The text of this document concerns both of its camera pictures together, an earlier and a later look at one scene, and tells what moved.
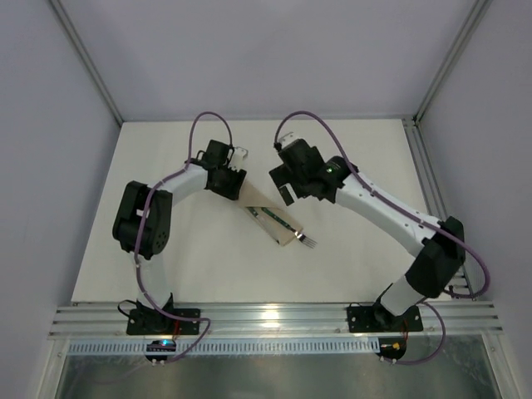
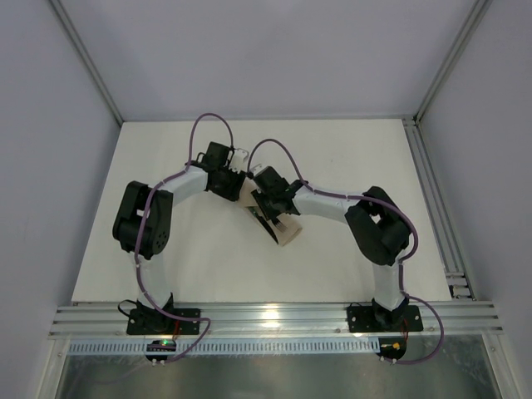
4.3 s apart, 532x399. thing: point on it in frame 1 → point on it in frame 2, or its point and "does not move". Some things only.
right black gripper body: [283, 179] → [265, 204]
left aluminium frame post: [86, 59] does not move
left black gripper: [232, 185] does not move
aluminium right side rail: [462, 288] does not move
